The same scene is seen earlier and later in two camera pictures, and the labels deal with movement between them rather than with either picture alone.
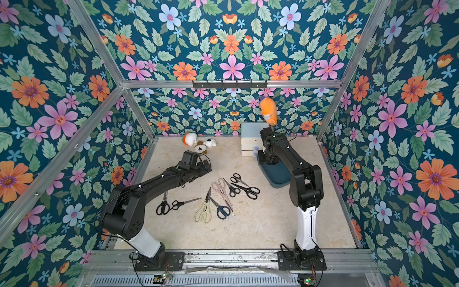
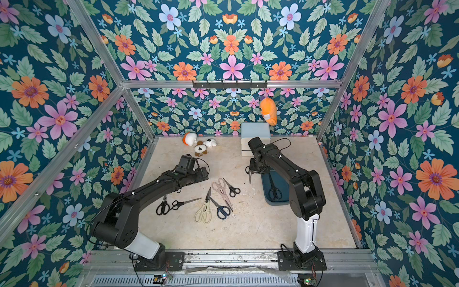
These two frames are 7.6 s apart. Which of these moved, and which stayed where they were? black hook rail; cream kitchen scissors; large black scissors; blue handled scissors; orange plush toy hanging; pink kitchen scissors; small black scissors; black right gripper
Moved: black right gripper; large black scissors
Stayed: orange plush toy hanging; pink kitchen scissors; blue handled scissors; black hook rail; small black scissors; cream kitchen scissors
